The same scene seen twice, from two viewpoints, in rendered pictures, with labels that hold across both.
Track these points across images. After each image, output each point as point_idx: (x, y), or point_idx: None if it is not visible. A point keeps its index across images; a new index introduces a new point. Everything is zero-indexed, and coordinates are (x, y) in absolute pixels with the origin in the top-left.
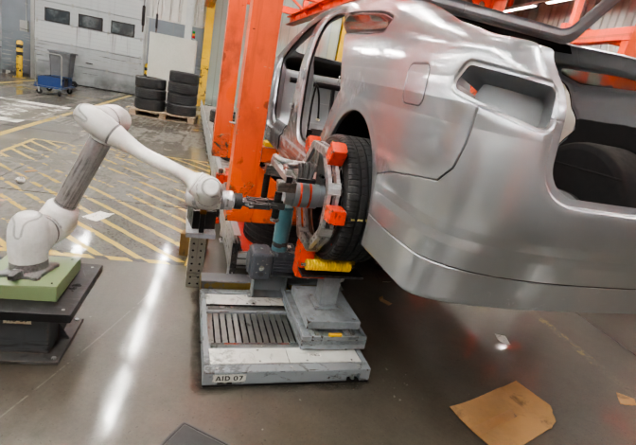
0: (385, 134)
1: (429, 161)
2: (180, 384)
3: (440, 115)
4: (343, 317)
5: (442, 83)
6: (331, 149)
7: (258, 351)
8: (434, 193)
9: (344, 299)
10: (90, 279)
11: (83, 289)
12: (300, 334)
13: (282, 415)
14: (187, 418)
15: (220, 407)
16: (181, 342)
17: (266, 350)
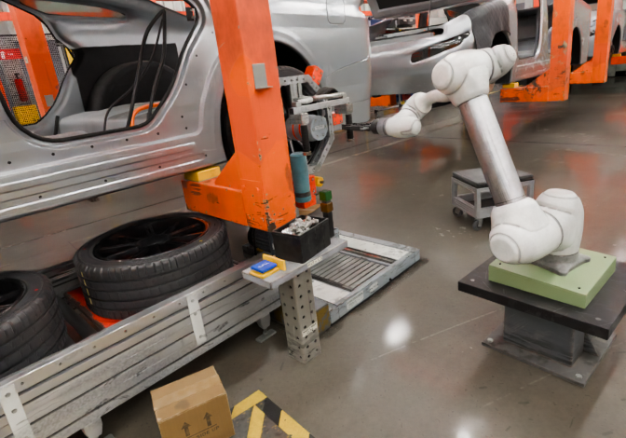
0: (322, 48)
1: (360, 50)
2: (432, 266)
3: (359, 26)
4: None
5: (354, 8)
6: (319, 70)
7: (366, 248)
8: (367, 64)
9: None
10: (483, 265)
11: (495, 256)
12: (334, 232)
13: (389, 238)
14: (443, 252)
15: (420, 250)
16: (401, 290)
17: (360, 247)
